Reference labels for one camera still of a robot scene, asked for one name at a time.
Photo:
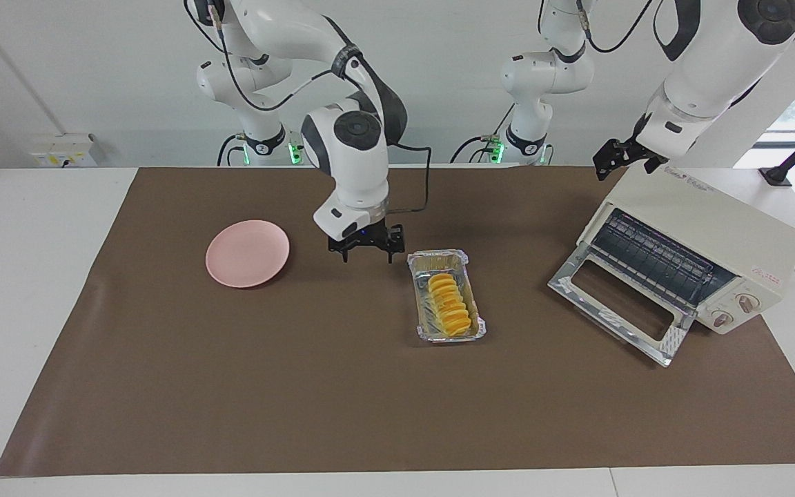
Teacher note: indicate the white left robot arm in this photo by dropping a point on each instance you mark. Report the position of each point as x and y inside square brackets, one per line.
[715, 69]

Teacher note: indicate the sliced yellow bread loaf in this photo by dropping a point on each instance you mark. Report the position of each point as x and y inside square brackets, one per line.
[450, 304]

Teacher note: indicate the glass oven door metal frame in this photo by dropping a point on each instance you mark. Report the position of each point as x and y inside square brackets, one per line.
[618, 314]

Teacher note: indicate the aluminium foil tray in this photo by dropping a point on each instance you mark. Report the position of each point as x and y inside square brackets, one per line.
[425, 304]

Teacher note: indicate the large oven control knob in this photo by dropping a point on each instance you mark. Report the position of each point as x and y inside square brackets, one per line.
[748, 304]

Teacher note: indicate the cream white toaster oven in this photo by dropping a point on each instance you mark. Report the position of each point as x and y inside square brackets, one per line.
[708, 221]

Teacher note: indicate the green base status light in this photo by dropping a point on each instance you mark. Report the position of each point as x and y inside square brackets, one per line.
[295, 150]
[497, 149]

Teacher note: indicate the small oven control knob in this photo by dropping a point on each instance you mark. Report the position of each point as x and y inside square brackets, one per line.
[722, 319]

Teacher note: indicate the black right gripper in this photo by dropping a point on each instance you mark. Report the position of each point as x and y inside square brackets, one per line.
[370, 237]

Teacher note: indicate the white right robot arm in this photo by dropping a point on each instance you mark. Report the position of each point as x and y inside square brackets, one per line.
[356, 159]

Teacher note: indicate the white wall outlet box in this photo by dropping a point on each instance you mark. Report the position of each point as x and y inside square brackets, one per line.
[63, 150]

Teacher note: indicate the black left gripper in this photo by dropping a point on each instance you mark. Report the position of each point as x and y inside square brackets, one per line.
[646, 152]

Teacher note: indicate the brown table mat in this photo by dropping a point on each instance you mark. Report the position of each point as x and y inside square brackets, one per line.
[370, 400]

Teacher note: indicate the pink round plate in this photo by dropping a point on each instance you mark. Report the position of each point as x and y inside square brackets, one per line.
[247, 254]

